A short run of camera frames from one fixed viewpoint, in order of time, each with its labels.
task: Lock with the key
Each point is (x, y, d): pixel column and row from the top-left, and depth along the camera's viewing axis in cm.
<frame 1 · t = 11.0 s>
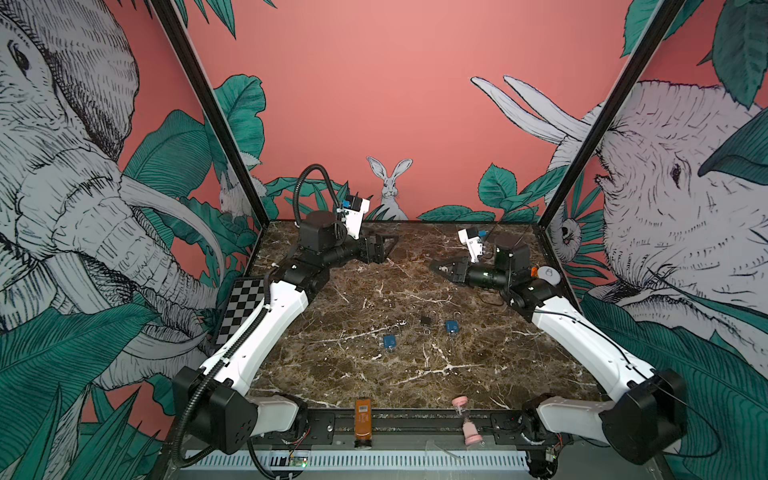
left hand: (387, 230, 70), fingers open
right hand: (432, 267, 71), fingers closed
blue padlock near centre: (390, 341, 90), on the table
blue padlock right: (452, 326, 94), on the table
black padlock: (425, 320, 95), on the table

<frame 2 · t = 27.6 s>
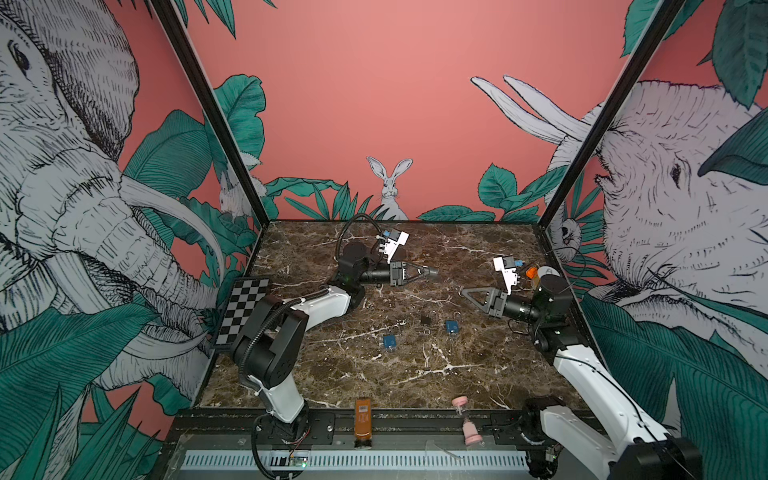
left hand: (430, 274, 72), fingers closed
right hand: (464, 295, 70), fingers closed
the named things where they were.

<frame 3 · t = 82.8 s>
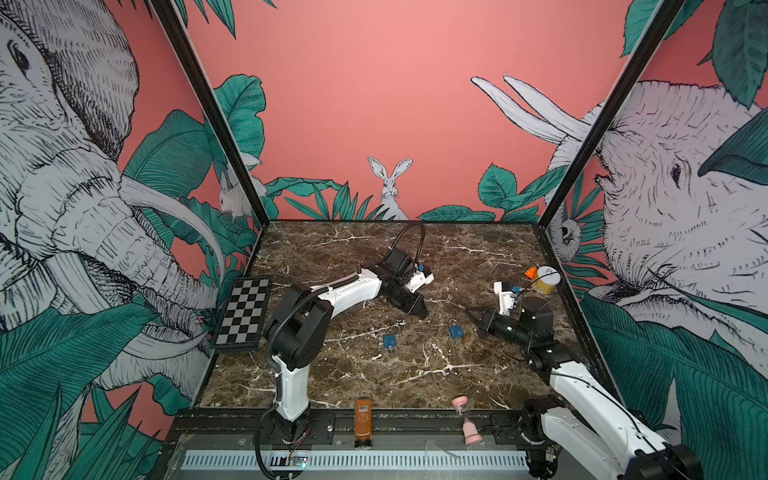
left hand: (428, 308, 86), fingers closed
right hand: (464, 309, 78), fingers closed
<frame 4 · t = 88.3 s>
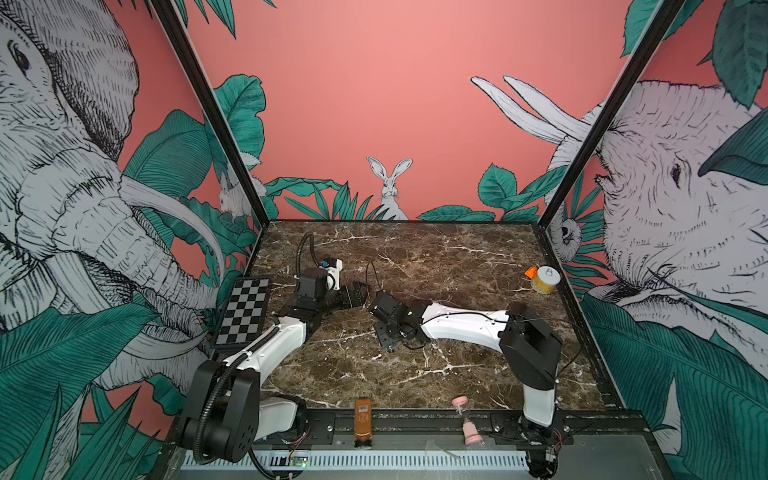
left hand: (361, 284, 85), fingers open
right hand: (380, 332, 86), fingers open
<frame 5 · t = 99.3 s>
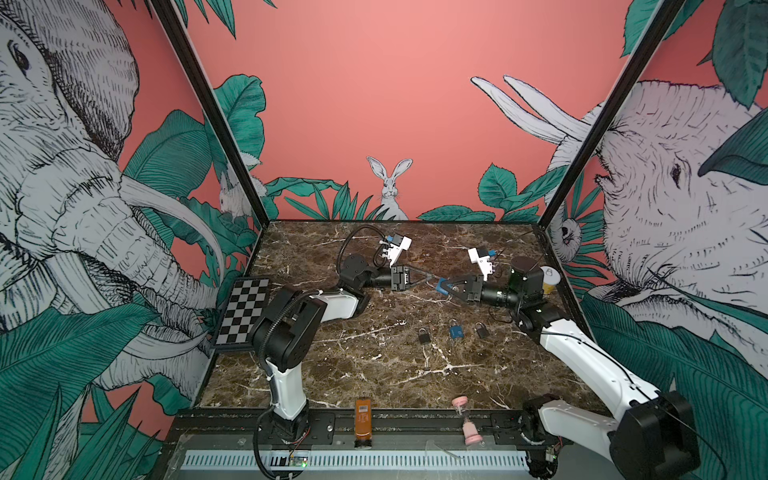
left hand: (432, 280, 72), fingers closed
right hand: (443, 287, 70), fingers closed
black padlock 2: (482, 330, 95), on the table
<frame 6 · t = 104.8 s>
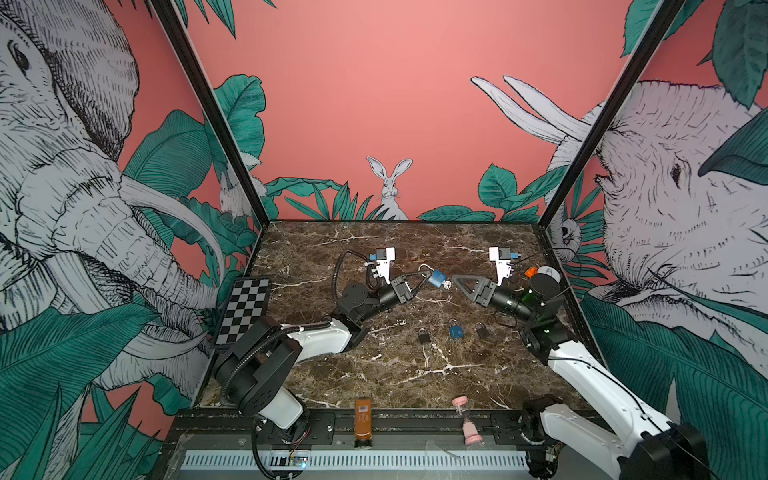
left hand: (433, 275, 68), fingers closed
right hand: (453, 280, 68), fingers open
orange small object: (530, 272, 106), point 3 cm above the table
